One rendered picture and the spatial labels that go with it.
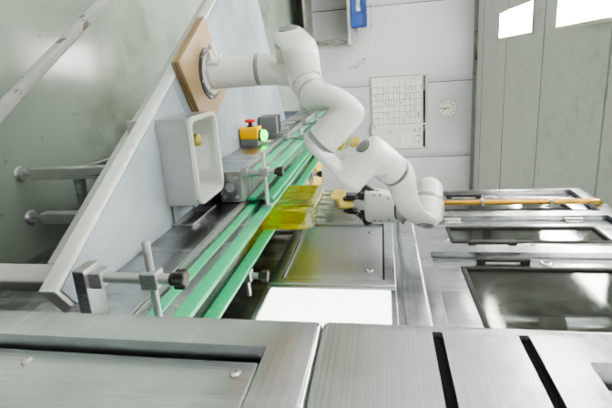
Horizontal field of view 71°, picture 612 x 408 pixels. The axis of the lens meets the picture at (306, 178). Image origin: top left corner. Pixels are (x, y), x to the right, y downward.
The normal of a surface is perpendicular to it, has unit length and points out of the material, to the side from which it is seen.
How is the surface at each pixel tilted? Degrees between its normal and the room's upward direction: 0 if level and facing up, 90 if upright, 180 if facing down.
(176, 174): 90
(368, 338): 90
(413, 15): 90
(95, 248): 0
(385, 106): 90
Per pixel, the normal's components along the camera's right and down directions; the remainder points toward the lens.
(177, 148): -0.17, 0.26
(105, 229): 0.98, -0.02
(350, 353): -0.07, -0.96
